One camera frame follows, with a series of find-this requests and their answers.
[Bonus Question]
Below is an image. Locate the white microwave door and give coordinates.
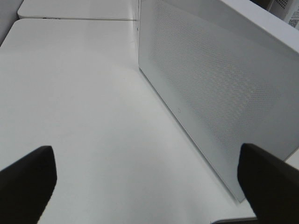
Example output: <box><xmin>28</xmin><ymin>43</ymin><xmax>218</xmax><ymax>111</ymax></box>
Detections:
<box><xmin>139</xmin><ymin>0</ymin><xmax>299</xmax><ymax>201</ymax></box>

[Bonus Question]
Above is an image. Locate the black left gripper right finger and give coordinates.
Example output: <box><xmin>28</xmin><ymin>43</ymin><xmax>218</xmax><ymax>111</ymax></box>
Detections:
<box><xmin>237</xmin><ymin>143</ymin><xmax>299</xmax><ymax>224</ymax></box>

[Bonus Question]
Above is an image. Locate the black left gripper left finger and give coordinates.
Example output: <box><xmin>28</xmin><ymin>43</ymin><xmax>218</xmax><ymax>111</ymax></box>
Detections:
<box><xmin>0</xmin><ymin>146</ymin><xmax>57</xmax><ymax>224</ymax></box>

